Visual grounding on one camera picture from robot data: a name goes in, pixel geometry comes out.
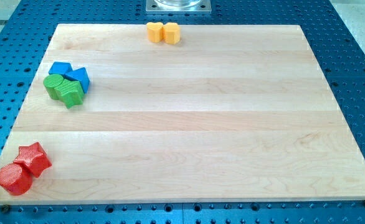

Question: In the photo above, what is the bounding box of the red star block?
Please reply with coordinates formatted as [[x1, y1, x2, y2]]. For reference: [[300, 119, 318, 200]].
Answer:
[[13, 142, 52, 178]]

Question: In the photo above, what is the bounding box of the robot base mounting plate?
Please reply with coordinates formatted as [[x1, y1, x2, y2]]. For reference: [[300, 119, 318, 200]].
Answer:
[[144, 0, 212, 14]]

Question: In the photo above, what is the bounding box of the wooden board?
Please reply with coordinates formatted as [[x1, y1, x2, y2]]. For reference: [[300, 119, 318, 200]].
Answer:
[[0, 24, 365, 204]]

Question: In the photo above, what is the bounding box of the green star block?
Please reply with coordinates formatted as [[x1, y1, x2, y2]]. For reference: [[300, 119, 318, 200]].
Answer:
[[55, 79, 84, 108]]

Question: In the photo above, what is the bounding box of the left board stop screw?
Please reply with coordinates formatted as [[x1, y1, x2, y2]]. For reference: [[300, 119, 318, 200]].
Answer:
[[0, 205, 11, 214]]

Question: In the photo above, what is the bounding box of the yellow hexagon block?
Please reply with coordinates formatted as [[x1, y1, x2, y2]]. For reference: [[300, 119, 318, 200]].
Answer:
[[163, 22, 181, 44]]

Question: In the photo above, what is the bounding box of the yellow heart block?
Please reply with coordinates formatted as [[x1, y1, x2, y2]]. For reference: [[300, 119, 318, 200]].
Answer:
[[146, 22, 163, 43]]

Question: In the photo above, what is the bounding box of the blue triangle block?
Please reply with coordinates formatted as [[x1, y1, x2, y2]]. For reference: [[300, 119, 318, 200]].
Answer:
[[65, 67, 90, 93]]

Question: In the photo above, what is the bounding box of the blue cube block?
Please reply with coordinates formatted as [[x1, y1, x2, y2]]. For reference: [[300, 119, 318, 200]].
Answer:
[[49, 62, 72, 75]]

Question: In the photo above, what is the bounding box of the green cylinder block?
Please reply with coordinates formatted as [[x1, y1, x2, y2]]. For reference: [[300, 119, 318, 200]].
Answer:
[[43, 74, 64, 100]]

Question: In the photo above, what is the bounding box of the red cylinder block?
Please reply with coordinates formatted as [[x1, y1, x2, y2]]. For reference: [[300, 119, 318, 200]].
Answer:
[[0, 163, 32, 195]]

